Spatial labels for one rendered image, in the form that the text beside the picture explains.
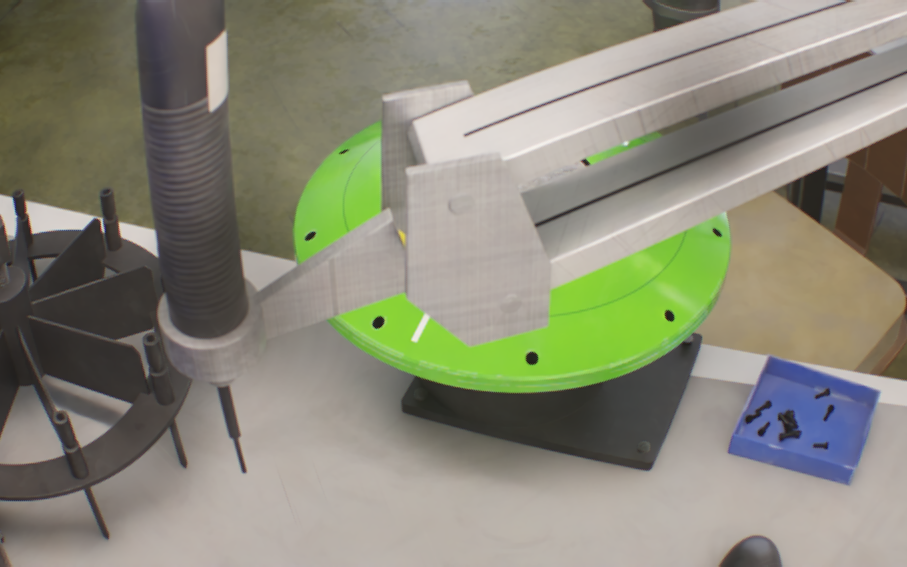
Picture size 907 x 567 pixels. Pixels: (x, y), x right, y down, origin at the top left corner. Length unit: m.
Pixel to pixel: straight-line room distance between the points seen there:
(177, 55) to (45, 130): 2.75
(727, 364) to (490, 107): 0.58
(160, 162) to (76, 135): 2.65
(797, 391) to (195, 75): 0.70
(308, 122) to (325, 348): 1.90
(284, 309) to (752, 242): 1.17
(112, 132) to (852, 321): 2.03
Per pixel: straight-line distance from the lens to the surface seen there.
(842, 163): 2.49
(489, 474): 0.98
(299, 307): 0.55
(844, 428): 1.04
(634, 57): 0.53
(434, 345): 0.85
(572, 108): 0.52
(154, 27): 0.45
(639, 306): 0.87
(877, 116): 0.57
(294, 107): 3.02
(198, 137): 0.48
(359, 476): 0.98
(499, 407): 0.98
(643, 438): 0.99
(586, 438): 0.99
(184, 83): 0.46
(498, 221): 0.51
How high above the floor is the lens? 1.66
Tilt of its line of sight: 40 degrees down
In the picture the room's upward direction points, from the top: 1 degrees counter-clockwise
